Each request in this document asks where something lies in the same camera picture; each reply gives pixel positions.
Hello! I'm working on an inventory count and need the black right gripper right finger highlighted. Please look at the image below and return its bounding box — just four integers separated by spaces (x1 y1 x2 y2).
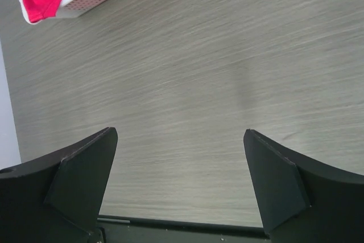
243 129 363 242

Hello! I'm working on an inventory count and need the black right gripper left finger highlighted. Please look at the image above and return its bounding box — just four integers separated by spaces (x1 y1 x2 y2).
1 127 118 243

